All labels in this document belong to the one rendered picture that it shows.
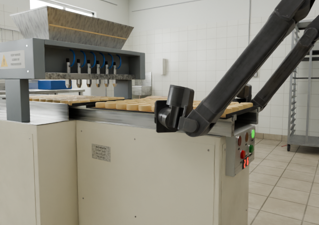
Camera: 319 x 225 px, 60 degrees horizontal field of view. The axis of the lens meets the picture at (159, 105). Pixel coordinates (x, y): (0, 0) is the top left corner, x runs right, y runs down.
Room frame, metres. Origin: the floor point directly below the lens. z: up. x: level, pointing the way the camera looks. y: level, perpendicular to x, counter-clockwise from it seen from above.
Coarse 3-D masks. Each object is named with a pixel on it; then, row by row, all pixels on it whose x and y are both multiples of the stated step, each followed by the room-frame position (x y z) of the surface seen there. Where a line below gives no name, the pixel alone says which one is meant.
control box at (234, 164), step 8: (240, 128) 1.00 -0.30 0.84; (248, 128) 1.01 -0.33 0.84; (232, 136) 0.88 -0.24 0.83; (240, 136) 0.91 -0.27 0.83; (248, 136) 1.00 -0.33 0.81; (232, 144) 0.88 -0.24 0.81; (248, 144) 1.00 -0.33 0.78; (232, 152) 0.88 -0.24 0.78; (240, 152) 0.92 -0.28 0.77; (248, 152) 1.00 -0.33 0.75; (232, 160) 0.88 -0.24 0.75; (240, 160) 0.93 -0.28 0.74; (248, 160) 1.00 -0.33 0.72; (232, 168) 0.88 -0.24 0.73; (240, 168) 0.93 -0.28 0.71; (232, 176) 0.88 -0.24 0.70
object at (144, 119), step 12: (72, 108) 1.26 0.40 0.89; (84, 108) 1.22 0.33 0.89; (96, 120) 1.18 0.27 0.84; (108, 120) 1.14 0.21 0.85; (120, 120) 1.10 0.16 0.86; (132, 120) 1.06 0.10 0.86; (144, 120) 1.03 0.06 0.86; (228, 120) 0.85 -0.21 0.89; (216, 132) 0.87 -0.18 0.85; (228, 132) 0.85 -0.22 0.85
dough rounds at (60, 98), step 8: (32, 96) 1.59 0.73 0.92; (40, 96) 1.60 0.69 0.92; (48, 96) 1.59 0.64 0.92; (56, 96) 1.62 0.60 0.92; (64, 96) 1.60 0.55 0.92; (72, 96) 1.64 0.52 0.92; (80, 96) 1.59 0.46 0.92; (88, 96) 1.63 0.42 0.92; (96, 96) 1.59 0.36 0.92; (104, 96) 1.59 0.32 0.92
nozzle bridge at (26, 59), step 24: (0, 48) 1.22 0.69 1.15; (24, 48) 1.11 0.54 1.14; (48, 48) 1.23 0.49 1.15; (72, 48) 1.27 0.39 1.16; (96, 48) 1.35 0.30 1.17; (0, 72) 1.22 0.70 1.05; (24, 72) 1.12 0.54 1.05; (48, 72) 1.23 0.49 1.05; (72, 72) 1.33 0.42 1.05; (120, 72) 1.62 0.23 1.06; (144, 72) 1.67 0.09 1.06; (24, 96) 1.15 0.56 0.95; (120, 96) 1.74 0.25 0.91; (24, 120) 1.15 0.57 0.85
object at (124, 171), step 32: (96, 128) 1.16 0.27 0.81; (128, 128) 1.07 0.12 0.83; (96, 160) 1.16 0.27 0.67; (128, 160) 1.06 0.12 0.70; (160, 160) 0.98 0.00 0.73; (192, 160) 0.91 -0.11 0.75; (224, 160) 0.88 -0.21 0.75; (96, 192) 1.17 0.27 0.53; (128, 192) 1.06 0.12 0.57; (160, 192) 0.98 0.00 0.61; (192, 192) 0.91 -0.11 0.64; (224, 192) 0.89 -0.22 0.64; (96, 224) 1.17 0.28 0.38; (128, 224) 1.07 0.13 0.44; (160, 224) 0.98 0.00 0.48; (192, 224) 0.90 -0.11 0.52; (224, 224) 0.89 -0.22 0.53
